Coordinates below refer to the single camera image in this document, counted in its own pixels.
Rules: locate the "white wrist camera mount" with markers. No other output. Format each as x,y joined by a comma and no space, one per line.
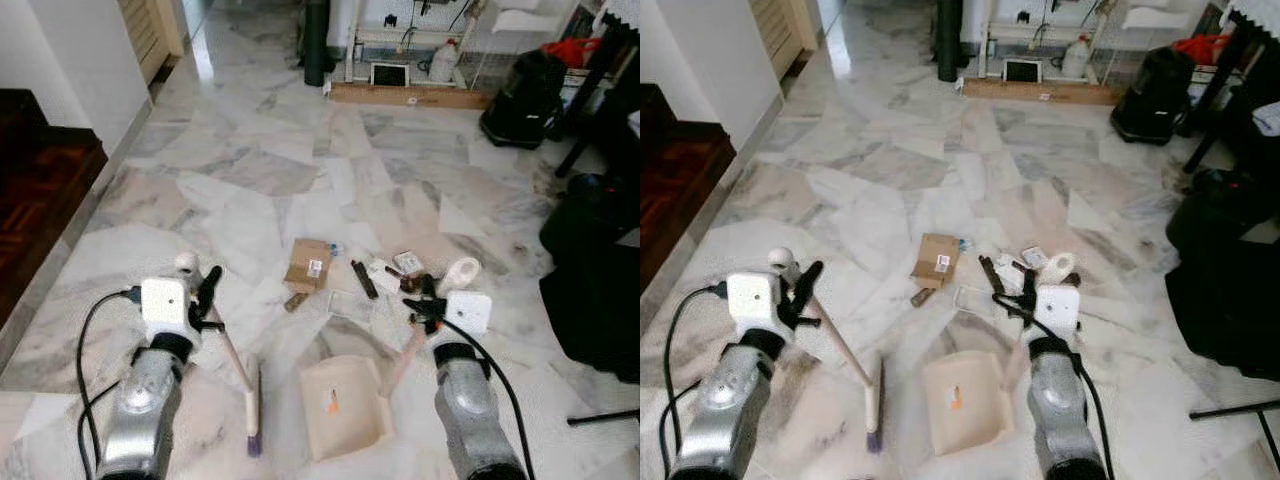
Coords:
1058,308
163,302
752,300
468,312

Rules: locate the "white metal rack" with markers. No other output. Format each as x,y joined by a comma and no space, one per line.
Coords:
987,48
355,50

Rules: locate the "white lace tablecloth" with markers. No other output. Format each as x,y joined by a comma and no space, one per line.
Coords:
1255,12
622,10

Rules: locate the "brown cardboard piece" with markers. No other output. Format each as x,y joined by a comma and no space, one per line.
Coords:
932,260
305,262

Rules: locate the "white paper sheet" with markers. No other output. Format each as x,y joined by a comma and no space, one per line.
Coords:
525,20
1158,17

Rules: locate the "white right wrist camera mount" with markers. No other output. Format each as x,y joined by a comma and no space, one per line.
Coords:
468,312
1058,308

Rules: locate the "large black fabric bag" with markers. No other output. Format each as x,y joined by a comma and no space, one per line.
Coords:
595,290
1225,290

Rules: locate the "white crumpled wrapper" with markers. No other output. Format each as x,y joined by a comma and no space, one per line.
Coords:
384,272
1006,268

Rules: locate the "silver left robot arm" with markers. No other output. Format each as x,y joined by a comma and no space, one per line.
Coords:
140,410
730,410

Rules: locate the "small brown scrap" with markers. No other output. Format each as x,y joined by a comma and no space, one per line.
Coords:
923,296
297,301

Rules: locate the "small white printed box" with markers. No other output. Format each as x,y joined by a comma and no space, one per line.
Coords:
408,262
1033,257

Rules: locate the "red plastic bag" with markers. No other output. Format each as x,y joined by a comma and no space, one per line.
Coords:
1200,46
570,50

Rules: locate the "long flat cardboard box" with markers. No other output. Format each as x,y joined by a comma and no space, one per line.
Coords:
1040,92
410,96

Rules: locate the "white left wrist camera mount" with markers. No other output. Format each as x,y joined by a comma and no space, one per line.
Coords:
163,302
752,300

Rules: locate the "clear plastic wrapper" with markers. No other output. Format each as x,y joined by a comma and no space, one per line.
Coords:
972,298
347,302

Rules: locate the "dark wooden step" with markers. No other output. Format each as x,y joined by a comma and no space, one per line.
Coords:
40,190
680,180

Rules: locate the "light wooden door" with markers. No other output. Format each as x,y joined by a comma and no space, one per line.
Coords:
150,35
782,32

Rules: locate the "thin black rod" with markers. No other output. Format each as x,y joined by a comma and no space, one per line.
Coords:
1230,409
600,416

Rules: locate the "black table frame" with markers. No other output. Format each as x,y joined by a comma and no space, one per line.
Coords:
1215,105
590,110

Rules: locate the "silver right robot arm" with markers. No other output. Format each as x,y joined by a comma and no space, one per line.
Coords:
1060,415
470,415

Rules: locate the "dark brown flat stick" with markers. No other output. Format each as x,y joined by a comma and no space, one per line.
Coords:
991,274
364,279

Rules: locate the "black upright cylinder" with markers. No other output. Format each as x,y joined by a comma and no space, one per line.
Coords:
316,40
949,38

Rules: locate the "beige hand broom dark bristles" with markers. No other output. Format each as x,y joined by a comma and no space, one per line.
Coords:
876,405
254,410

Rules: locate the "black rounded case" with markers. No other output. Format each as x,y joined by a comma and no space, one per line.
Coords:
1155,98
525,100

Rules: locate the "white framed tablet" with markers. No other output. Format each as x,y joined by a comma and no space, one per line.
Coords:
390,75
1022,71

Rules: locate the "white plastic jug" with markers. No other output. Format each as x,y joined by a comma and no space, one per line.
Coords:
1076,60
444,65

